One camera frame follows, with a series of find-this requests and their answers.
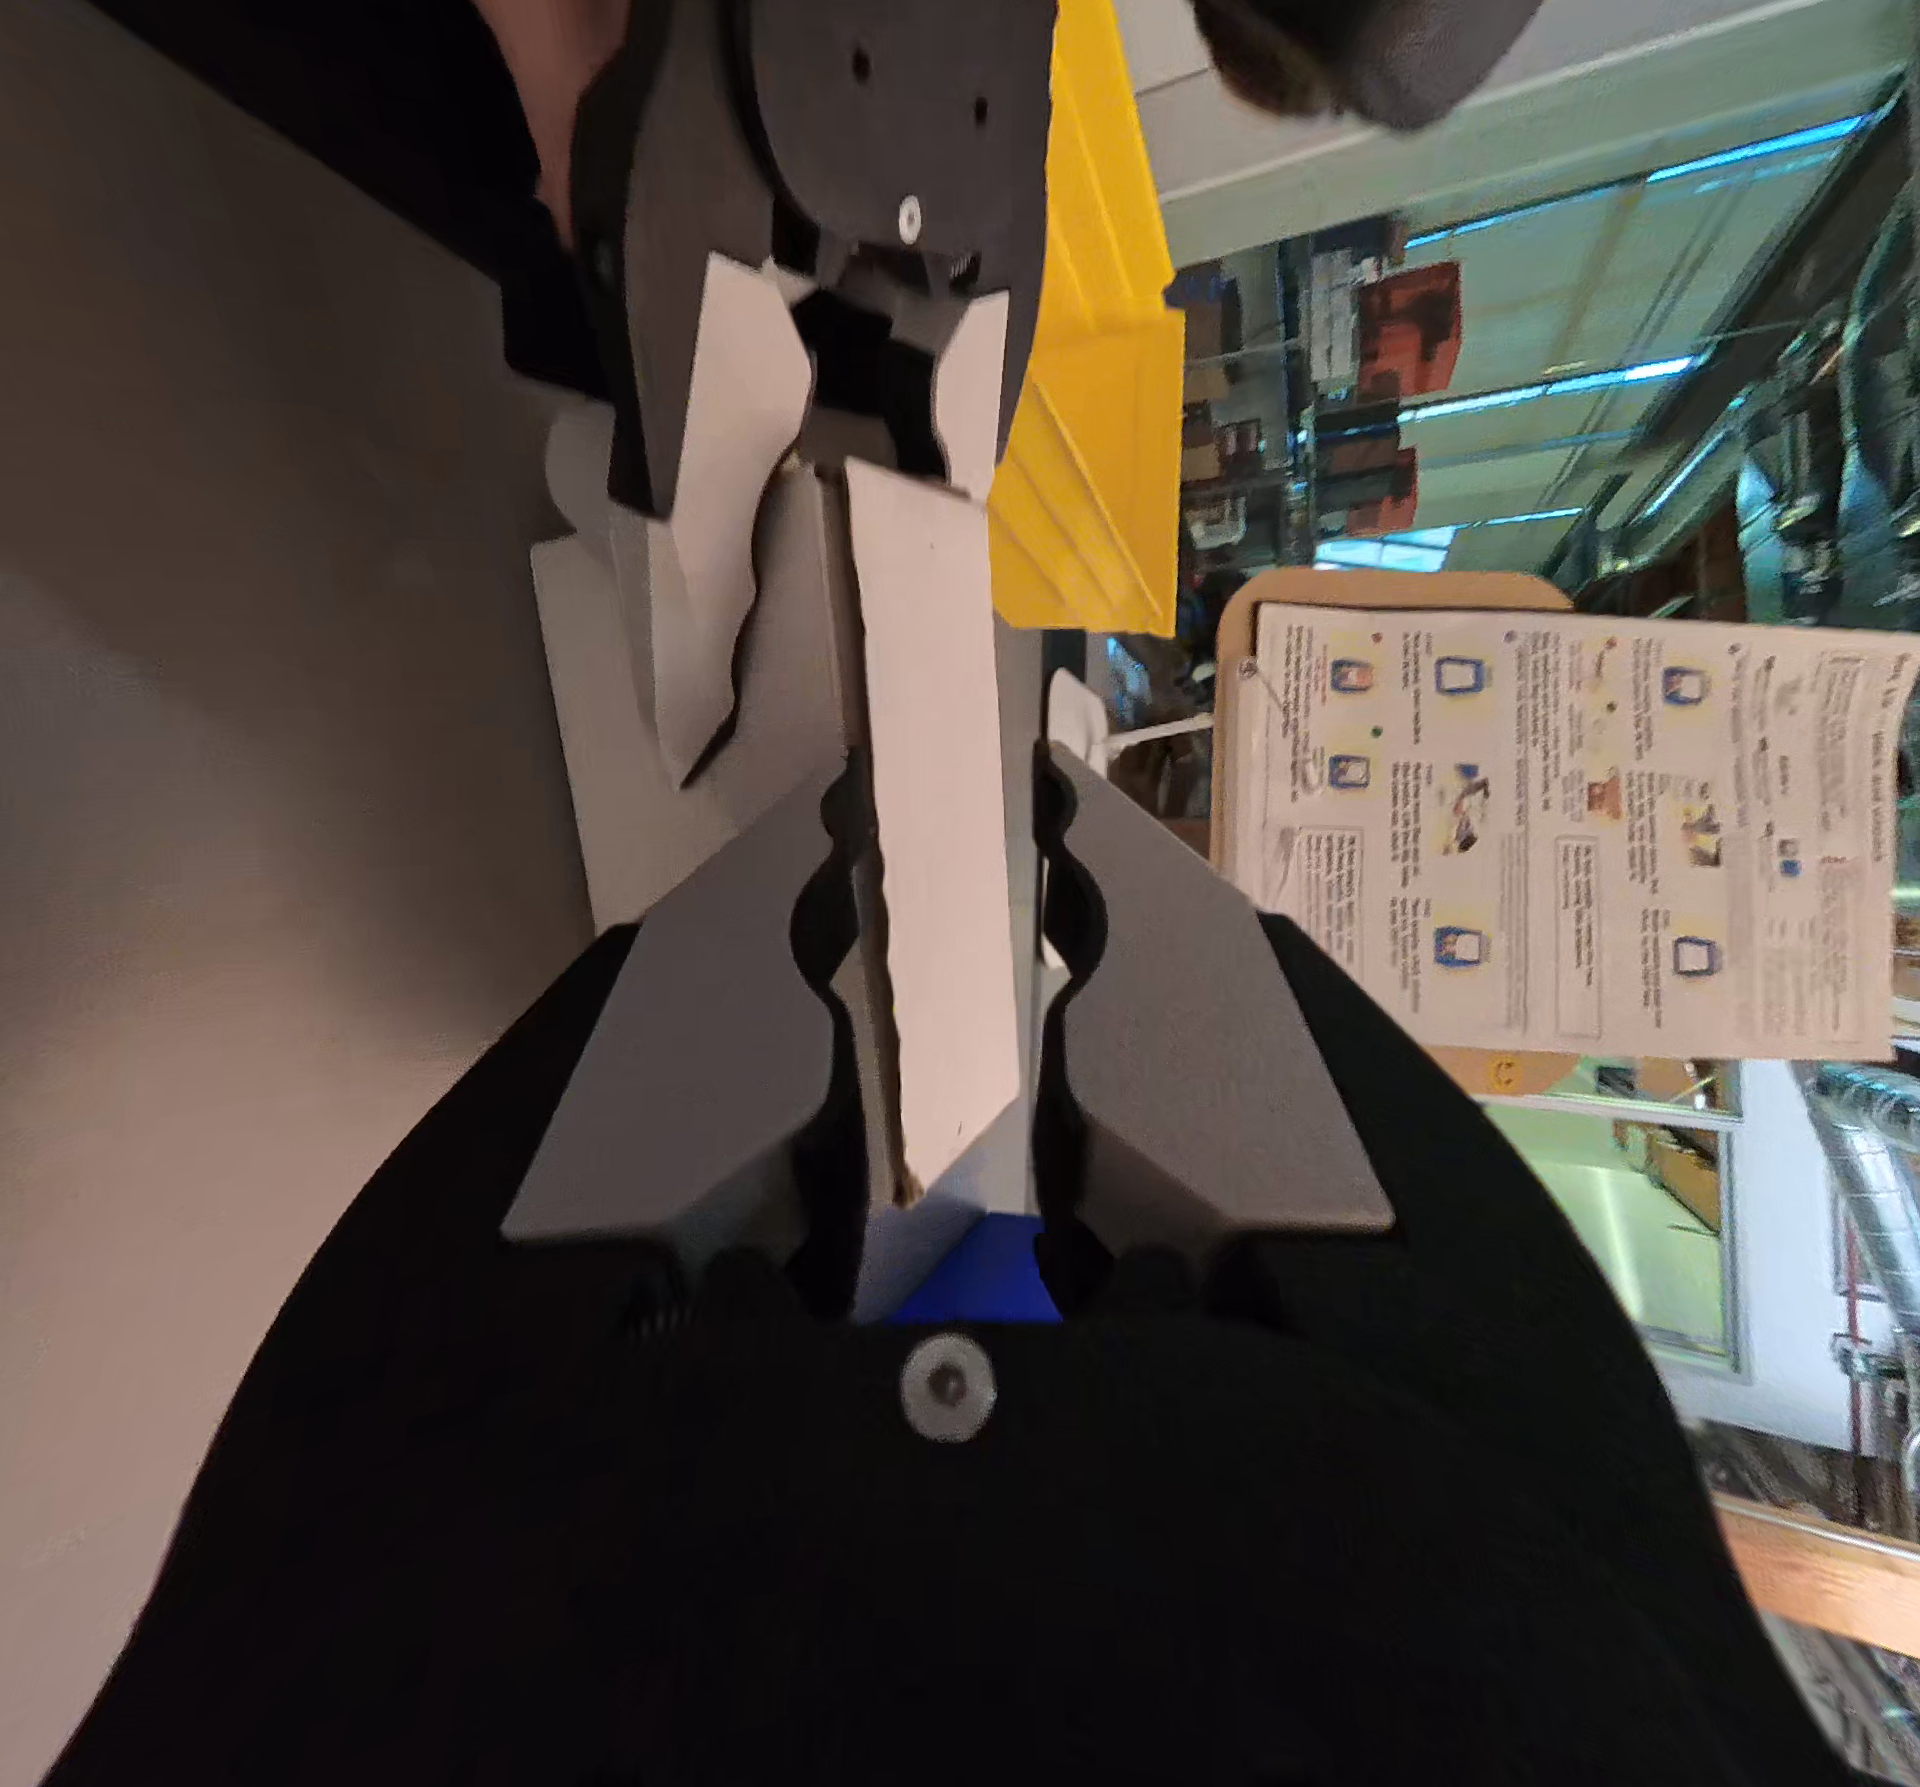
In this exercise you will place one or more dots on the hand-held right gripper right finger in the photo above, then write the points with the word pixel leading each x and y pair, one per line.
pixel 1216 1067

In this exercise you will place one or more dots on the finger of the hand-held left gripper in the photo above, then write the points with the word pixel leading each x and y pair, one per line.
pixel 744 378
pixel 983 391

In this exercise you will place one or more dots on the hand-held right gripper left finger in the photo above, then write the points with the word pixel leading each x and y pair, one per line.
pixel 675 1067

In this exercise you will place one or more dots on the blue plastic bin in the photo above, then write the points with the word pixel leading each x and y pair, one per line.
pixel 976 1278

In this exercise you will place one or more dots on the white cardboard box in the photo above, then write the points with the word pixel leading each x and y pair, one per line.
pixel 938 768

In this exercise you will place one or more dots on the red storage box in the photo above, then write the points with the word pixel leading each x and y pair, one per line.
pixel 1380 490
pixel 1410 333

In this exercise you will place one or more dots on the yellow plastic bin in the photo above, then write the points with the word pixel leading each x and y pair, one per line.
pixel 1094 469

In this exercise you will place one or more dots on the printed paper sheet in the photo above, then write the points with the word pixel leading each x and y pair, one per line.
pixel 1575 827

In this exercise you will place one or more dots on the wooden shelf board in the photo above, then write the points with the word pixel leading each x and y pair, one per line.
pixel 1844 1577

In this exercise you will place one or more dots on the silver flexible duct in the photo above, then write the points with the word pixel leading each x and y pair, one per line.
pixel 1868 1187

